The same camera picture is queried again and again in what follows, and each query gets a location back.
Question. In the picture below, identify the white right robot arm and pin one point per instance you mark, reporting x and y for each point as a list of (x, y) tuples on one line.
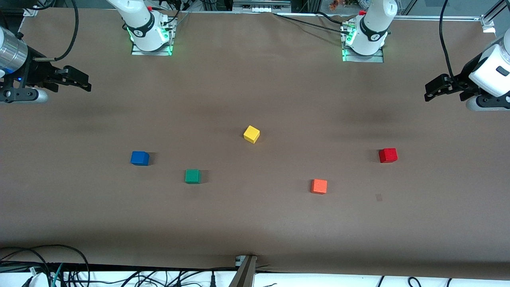
[(141, 20)]

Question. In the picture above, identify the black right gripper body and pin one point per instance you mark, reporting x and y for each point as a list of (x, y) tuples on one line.
[(35, 73)]

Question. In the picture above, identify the green wooden block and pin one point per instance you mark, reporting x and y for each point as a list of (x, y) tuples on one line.
[(192, 176)]

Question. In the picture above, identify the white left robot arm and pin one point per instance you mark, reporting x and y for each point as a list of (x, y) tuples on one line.
[(374, 24)]

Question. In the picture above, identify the grey power strip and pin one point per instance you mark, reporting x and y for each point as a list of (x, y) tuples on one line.
[(261, 7)]

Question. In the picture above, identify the black table edge strip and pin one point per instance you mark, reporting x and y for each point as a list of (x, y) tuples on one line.
[(119, 268)]

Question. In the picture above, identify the blue wooden block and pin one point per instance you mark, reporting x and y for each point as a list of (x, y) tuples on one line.
[(139, 158)]

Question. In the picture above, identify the red wooden block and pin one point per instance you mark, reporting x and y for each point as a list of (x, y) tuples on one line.
[(388, 155)]

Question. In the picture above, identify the aluminium corner bracket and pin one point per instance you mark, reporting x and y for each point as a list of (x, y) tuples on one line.
[(31, 12), (488, 24)]

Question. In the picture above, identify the metal camera mount bar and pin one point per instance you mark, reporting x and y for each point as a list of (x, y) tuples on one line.
[(244, 275)]

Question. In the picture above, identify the yellow wooden block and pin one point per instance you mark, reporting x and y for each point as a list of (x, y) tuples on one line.
[(251, 134)]

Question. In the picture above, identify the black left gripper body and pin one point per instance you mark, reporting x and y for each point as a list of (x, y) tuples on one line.
[(465, 81)]

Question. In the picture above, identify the orange wooden block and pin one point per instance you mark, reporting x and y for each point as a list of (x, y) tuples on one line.
[(318, 186)]

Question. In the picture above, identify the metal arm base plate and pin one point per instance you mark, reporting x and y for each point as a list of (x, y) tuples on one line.
[(362, 59), (159, 52)]

